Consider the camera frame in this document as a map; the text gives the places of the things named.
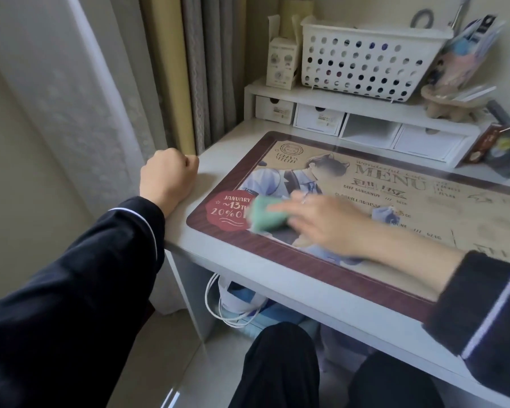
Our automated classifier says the person's left hand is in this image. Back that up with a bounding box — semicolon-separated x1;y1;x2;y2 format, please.
139;148;200;218

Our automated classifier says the person's right hand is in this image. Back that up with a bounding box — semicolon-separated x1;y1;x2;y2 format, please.
275;190;381;262

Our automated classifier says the green cleaning sponge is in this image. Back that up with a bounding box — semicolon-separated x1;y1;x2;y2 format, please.
248;195;292;234

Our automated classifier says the person's left forearm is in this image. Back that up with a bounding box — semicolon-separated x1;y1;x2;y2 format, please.
0;196;167;408

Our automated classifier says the person's right forearm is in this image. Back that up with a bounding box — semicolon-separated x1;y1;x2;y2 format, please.
367;227;510;381

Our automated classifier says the white desk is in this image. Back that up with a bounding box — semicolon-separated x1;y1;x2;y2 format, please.
163;119;510;408

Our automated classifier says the small white drawer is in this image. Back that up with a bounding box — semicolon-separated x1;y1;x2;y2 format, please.
255;95;297;125
293;103;348;137

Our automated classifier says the yellow curtain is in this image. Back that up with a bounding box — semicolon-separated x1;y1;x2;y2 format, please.
138;0;197;155

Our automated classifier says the grey curtain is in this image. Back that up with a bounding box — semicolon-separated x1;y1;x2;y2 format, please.
180;0;249;154

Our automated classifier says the printed brown desk mat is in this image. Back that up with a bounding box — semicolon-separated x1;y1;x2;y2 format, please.
186;131;510;324

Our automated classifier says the white desktop shelf riser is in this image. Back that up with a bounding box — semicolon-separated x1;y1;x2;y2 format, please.
243;78;482;169

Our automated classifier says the white sheer curtain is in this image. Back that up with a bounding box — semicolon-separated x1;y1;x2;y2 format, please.
0;0;171;217

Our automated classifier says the small white carton box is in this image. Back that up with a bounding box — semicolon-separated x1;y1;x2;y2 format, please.
266;14;301;89

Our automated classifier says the wide white drawer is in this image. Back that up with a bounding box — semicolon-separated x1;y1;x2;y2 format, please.
392;124;467;162

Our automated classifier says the person's left leg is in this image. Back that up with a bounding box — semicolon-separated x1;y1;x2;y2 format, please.
229;322;322;408

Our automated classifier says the person's leg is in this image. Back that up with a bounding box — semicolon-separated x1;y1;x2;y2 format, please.
229;322;322;408
348;352;446;408

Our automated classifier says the white perforated plastic basket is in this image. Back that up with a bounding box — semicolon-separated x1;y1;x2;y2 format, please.
300;15;455;103

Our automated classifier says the beige animal-shaped holder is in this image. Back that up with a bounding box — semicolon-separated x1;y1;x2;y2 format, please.
420;83;495;124

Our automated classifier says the beige paper box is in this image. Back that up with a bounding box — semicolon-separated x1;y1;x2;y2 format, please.
279;0;310;39

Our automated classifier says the brown printed card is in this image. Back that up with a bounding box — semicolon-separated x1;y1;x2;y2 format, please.
461;122;505;164

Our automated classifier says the person's right leg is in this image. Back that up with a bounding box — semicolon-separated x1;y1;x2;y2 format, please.
348;352;446;408

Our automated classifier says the bundle of colourful packets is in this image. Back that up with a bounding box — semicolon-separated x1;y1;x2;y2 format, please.
433;14;507;89

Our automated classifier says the white bag with rope handles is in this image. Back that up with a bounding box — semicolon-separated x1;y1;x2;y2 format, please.
204;273;273;328

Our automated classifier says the grey ring hook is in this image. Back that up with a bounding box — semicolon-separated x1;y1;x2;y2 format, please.
410;8;435;29

